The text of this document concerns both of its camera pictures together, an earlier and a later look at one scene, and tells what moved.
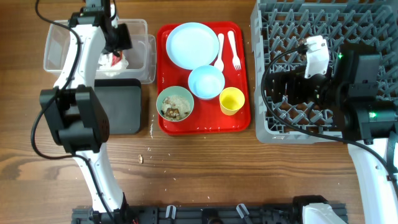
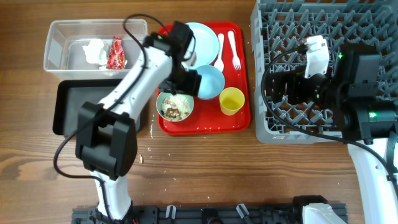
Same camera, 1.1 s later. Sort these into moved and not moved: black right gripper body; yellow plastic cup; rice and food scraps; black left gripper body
Moved: black left gripper body
Not moved: yellow plastic cup; black right gripper body; rice and food scraps
